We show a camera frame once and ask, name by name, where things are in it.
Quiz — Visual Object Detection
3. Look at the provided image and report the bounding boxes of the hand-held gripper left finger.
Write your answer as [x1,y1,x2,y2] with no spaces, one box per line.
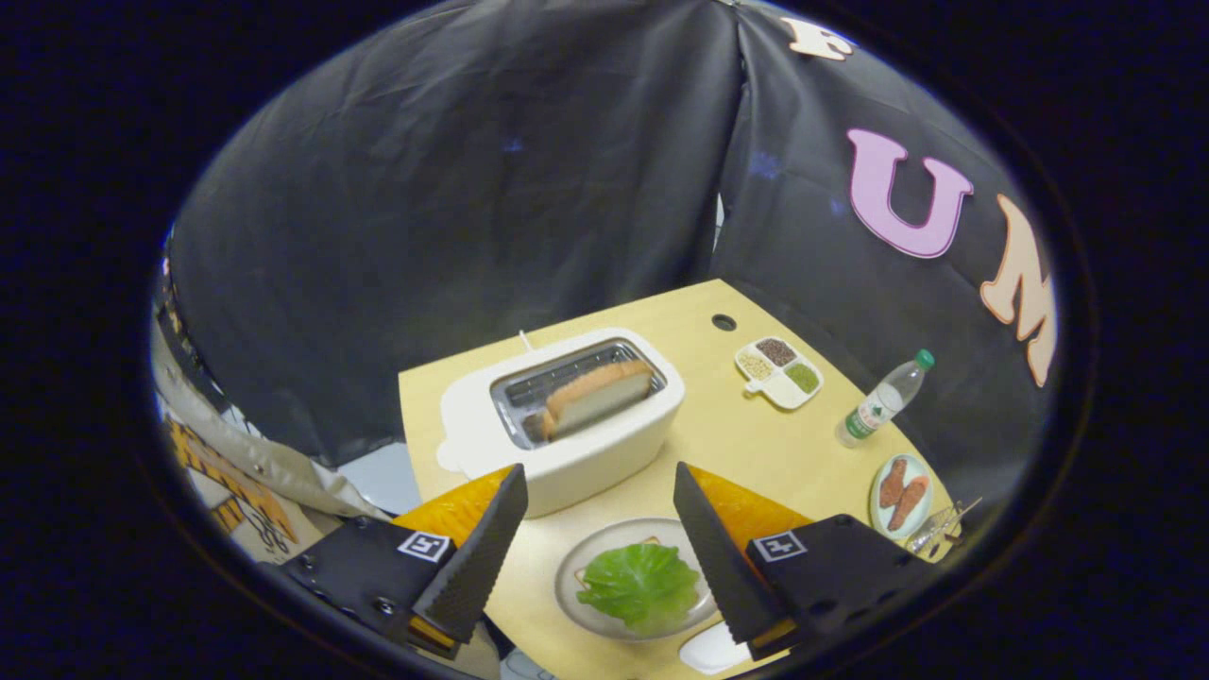
[281,463,530,660]

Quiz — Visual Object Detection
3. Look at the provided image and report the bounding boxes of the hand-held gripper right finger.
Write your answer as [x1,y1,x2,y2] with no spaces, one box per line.
[673,461,936,662]

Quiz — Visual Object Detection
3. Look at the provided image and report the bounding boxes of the green lettuce leaf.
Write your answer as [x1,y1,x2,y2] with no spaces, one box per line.
[576,542,702,636]

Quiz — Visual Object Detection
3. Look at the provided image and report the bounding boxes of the plain bread slice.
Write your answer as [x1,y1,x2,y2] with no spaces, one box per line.
[540,359,655,442]

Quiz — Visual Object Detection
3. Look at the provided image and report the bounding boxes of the white rectangular plate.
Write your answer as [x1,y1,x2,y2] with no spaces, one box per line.
[678,620,757,675]

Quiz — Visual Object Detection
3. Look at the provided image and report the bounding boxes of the grey round plate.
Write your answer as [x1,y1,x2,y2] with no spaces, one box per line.
[554,517,721,644]

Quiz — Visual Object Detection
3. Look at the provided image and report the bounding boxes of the white toaster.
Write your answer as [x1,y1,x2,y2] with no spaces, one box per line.
[436,327,687,519]

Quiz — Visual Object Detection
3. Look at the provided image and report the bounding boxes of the white divided seasoning tray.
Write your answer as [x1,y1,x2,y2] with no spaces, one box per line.
[735,336,825,411]

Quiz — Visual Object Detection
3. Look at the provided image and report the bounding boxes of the light blue round plate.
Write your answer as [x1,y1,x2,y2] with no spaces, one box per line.
[869,453,935,540]

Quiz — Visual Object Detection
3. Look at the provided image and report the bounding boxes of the clear glass cup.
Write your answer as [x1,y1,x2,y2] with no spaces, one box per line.
[905,505,964,555]

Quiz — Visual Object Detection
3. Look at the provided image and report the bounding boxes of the clear plastic water bottle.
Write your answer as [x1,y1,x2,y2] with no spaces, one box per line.
[835,348,936,449]

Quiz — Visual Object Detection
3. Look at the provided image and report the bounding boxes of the black backdrop cloth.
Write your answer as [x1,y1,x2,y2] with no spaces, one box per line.
[165,0,1064,516]

